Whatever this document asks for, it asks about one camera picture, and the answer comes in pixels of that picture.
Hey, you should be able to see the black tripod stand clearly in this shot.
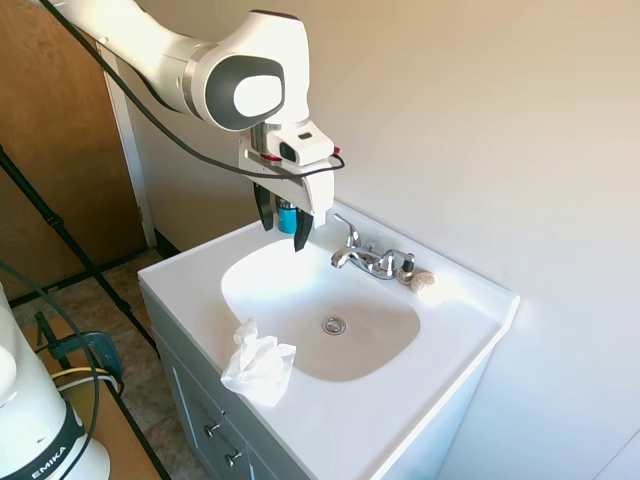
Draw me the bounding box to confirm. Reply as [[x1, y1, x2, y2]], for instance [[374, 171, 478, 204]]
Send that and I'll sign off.
[[0, 143, 162, 354]]

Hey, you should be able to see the brown wooden door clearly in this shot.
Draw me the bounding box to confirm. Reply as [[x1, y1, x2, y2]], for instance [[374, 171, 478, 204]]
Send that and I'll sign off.
[[0, 0, 147, 302]]

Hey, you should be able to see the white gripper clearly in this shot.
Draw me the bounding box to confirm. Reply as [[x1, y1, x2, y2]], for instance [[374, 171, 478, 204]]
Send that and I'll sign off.
[[238, 144, 336, 253]]

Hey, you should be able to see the beige seashell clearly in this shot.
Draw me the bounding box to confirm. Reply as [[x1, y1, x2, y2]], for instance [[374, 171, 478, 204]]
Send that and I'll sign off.
[[408, 270, 437, 293]]

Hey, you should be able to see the black base cable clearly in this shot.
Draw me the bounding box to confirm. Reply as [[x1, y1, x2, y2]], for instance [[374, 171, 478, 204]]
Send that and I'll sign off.
[[0, 258, 99, 444]]

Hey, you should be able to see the yellow cable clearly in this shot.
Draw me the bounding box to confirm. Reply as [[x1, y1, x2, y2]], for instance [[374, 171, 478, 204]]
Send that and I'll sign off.
[[51, 366, 124, 396]]

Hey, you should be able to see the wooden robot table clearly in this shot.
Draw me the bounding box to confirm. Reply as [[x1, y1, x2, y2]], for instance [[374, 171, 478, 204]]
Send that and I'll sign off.
[[33, 348, 172, 480]]

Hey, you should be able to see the white sink countertop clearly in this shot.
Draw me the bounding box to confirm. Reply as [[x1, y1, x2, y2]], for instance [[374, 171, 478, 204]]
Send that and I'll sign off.
[[136, 199, 521, 480]]

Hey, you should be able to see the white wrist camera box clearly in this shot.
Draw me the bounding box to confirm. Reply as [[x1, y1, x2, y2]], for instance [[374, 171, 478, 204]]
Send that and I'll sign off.
[[266, 121, 335, 167]]

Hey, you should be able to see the black C clamp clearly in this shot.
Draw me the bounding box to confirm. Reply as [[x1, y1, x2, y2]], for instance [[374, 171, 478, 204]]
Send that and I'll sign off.
[[33, 311, 125, 397]]

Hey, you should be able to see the white door frame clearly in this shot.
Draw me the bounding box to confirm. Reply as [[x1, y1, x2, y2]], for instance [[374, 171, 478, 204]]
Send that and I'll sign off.
[[96, 41, 159, 249]]

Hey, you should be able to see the chrome faucet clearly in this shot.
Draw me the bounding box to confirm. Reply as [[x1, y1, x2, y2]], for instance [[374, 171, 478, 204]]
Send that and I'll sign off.
[[329, 212, 416, 282]]

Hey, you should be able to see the blue bottle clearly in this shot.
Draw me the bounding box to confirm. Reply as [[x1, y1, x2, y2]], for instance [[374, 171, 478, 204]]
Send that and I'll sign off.
[[275, 197, 300, 235]]

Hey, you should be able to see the black baseboard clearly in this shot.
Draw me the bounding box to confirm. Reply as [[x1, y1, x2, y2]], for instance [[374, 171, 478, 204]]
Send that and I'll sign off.
[[151, 226, 182, 257]]

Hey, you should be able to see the white tissue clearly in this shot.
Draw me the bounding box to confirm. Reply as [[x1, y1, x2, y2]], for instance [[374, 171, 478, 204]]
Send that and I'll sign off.
[[219, 316, 298, 409]]

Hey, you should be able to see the grey vanity cabinet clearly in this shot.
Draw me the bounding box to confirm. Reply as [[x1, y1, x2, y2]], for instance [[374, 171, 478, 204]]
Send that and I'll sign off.
[[140, 285, 491, 480]]

